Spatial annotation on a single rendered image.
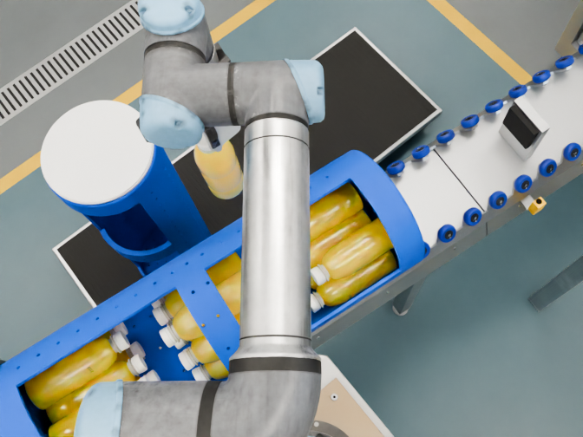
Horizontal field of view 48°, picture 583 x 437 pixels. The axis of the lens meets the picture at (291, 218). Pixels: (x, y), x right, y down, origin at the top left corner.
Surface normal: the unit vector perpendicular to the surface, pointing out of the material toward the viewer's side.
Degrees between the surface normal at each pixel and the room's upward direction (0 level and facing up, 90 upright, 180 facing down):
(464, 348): 0
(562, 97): 0
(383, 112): 0
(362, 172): 20
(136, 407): 29
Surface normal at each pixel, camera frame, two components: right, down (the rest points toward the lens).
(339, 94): -0.06, -0.34
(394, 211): 0.14, -0.02
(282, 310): 0.22, -0.31
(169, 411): -0.07, -0.69
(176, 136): 0.00, 0.95
